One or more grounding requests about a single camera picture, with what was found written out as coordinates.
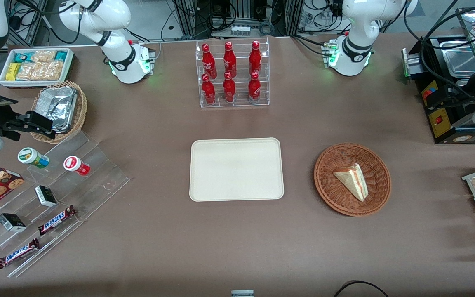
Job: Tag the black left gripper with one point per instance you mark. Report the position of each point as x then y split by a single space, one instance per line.
448 97

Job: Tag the triangle sandwich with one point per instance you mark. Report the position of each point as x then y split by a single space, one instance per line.
355 183

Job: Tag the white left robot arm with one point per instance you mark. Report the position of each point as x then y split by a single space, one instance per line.
361 24

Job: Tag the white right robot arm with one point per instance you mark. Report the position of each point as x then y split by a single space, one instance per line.
118 16

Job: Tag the light wicker basket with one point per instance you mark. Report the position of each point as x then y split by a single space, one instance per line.
81 109

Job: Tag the steel tray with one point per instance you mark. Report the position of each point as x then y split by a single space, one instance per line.
462 62

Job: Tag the round brown wicker basket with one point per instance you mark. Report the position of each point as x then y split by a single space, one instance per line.
336 198

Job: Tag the cream rectangular tray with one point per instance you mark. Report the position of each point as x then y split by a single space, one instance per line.
229 173

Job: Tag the black food warmer machine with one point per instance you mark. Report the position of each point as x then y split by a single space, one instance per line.
443 123

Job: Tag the silver foil container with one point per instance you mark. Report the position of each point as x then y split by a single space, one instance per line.
58 105

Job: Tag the green lid cup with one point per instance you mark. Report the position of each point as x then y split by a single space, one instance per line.
31 156

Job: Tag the large clear cracker bag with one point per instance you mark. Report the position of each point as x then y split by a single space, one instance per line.
41 71

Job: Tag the red lid cup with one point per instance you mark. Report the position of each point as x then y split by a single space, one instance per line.
74 165

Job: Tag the white snack bin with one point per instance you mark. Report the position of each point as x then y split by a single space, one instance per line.
2 80

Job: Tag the yellow snack pack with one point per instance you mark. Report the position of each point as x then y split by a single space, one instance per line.
12 71

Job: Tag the small clear cracker bag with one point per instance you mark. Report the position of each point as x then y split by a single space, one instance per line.
43 56

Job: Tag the teal snack pack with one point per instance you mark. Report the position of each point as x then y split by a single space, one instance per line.
21 57
61 56

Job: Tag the small black box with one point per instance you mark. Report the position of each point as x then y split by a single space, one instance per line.
11 222
45 196

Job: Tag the clear acrylic stepped stand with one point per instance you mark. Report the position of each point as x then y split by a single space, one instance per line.
97 181

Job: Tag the Snickers bar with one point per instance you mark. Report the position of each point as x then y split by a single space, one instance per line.
56 220
18 253

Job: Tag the red drink bottle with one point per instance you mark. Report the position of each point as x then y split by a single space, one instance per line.
208 62
254 90
255 60
208 93
229 62
229 90

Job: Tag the clear acrylic bottle rack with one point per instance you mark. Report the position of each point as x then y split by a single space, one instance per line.
241 101

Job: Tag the white power strip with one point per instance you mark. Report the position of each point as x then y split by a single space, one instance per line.
240 29

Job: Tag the small grey device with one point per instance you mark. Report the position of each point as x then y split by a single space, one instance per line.
242 293

